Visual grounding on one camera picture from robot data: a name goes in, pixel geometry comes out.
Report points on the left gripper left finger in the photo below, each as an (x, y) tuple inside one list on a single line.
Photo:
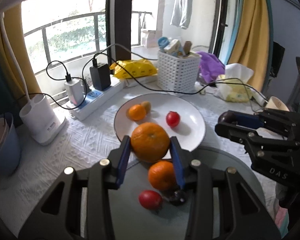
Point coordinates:
[(119, 160)]

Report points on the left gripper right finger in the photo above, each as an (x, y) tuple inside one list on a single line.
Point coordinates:
[(181, 159)]

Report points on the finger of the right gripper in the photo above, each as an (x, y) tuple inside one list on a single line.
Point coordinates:
[(245, 120), (235, 131)]

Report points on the dark plum with stem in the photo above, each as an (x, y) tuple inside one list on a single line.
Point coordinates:
[(226, 117)]

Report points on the large orange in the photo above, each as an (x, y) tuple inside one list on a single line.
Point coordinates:
[(149, 142)]

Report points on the small orange tangerine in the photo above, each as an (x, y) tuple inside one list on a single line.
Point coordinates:
[(137, 112)]

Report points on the brown kiwi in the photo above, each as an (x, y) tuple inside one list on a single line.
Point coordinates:
[(146, 105)]

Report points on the orange on mat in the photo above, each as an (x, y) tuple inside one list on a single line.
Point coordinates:
[(161, 176)]

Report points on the white cup with cartoon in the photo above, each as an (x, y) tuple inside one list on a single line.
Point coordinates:
[(276, 103)]

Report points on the white round plate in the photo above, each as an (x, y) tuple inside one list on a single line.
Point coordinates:
[(190, 132)]

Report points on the dark plum on mat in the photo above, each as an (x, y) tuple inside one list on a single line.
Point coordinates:
[(176, 198)]

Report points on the red tomato on plate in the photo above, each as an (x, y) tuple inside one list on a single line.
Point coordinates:
[(172, 119)]

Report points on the yellow tissue pack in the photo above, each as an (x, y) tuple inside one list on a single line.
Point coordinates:
[(231, 85)]

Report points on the red cherry tomato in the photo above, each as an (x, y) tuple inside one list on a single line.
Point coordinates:
[(150, 200)]

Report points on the grey round mat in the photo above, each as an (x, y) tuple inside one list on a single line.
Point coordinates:
[(132, 221)]

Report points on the white power strip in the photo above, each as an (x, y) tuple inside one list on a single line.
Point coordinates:
[(95, 99)]

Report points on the purple cloth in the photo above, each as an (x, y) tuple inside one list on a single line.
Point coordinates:
[(210, 66)]

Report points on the white desk lamp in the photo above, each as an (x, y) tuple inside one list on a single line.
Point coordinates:
[(37, 114)]

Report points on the white charger adapter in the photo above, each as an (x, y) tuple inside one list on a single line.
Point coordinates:
[(74, 89)]

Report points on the white perforated basket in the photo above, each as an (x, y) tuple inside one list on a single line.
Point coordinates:
[(177, 74)]

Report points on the black charger adapter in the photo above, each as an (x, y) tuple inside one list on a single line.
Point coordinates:
[(100, 75)]

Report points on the yellow snack bag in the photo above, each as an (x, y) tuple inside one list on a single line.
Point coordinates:
[(133, 68)]

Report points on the milk carton in basket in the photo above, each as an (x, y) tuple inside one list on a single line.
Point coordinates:
[(174, 48)]

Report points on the blue bowl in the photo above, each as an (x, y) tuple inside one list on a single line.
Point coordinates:
[(10, 151)]

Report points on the hanging grey garment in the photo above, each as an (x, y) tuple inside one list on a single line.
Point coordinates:
[(181, 14)]

